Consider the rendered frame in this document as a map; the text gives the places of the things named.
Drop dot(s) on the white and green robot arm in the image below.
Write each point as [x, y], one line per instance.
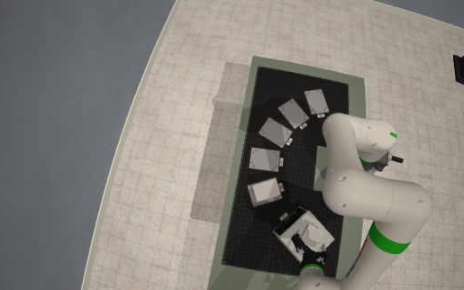
[398, 209]

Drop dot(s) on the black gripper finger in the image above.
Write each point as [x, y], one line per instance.
[297, 240]
[323, 253]

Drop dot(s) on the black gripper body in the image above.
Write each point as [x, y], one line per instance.
[310, 254]

